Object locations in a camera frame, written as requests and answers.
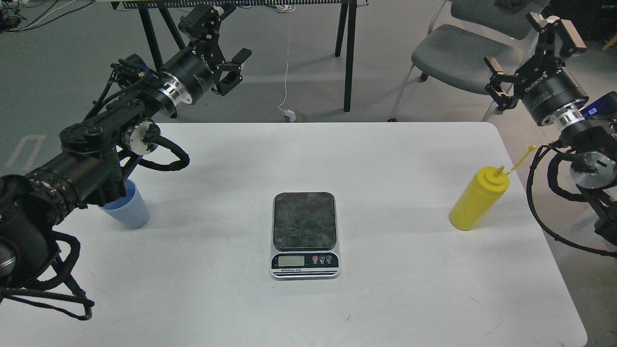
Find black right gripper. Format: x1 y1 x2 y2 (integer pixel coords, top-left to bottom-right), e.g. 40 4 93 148
484 56 589 127

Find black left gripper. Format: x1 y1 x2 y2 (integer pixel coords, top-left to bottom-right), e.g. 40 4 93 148
159 46 253 105

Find yellow squeeze bottle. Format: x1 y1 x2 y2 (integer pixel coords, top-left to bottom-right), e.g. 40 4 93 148
449 146 538 231

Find blue plastic cup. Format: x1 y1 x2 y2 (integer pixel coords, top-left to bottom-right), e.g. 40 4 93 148
99 179 150 230

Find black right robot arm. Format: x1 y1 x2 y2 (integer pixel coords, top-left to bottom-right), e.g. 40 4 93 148
484 56 616 258

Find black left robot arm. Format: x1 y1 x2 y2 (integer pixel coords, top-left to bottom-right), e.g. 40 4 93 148
1 42 252 320

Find digital kitchen scale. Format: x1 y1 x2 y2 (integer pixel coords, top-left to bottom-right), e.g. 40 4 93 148
269 192 341 280

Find grey office chair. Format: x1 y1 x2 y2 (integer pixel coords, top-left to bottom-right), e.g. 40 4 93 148
410 0 548 95

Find white power adapter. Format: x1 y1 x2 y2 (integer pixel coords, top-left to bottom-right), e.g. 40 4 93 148
283 108 308 123

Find black legged table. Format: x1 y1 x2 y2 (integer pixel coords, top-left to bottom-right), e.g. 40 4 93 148
110 0 369 112

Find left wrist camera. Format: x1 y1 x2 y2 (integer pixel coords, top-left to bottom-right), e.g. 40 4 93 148
177 2 236 41

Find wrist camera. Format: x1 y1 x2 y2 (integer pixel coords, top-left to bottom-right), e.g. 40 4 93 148
526 13 588 60
177 2 236 41

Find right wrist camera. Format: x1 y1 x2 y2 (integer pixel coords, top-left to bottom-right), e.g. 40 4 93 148
526 13 588 60

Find white hanging cable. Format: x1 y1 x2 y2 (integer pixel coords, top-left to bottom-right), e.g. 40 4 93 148
278 5 292 114

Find floor cables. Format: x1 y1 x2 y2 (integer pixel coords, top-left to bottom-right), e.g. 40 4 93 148
0 0 92 33

